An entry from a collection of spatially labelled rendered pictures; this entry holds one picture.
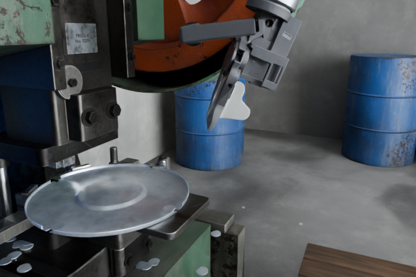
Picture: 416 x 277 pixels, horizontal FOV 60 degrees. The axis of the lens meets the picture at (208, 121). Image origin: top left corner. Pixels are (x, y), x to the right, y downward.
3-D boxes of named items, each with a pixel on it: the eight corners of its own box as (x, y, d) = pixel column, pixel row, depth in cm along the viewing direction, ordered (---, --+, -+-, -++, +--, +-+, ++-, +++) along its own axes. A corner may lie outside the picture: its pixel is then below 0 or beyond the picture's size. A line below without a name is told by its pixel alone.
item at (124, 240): (211, 259, 70) (211, 195, 66) (174, 308, 57) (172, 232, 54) (109, 229, 80) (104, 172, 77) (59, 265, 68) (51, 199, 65)
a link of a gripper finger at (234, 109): (238, 145, 57) (262, 90, 55) (203, 132, 56) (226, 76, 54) (235, 139, 60) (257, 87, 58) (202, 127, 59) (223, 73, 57)
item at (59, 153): (122, 148, 77) (120, 123, 76) (44, 182, 60) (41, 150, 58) (66, 138, 84) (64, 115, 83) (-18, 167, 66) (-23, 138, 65)
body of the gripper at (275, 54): (273, 96, 54) (307, 18, 52) (221, 75, 53) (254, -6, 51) (262, 88, 62) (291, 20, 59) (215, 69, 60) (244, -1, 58)
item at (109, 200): (124, 258, 49) (123, 252, 49) (-14, 212, 61) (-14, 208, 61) (214, 180, 74) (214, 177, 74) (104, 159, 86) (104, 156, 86)
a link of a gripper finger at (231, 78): (225, 109, 54) (249, 52, 52) (216, 105, 53) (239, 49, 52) (221, 102, 58) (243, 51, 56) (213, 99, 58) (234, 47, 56)
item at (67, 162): (78, 161, 73) (77, 143, 72) (59, 169, 69) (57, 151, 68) (67, 159, 74) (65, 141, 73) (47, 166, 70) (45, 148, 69)
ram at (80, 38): (134, 128, 71) (125, -32, 64) (77, 150, 58) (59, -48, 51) (69, 119, 79) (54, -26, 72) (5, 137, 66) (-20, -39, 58)
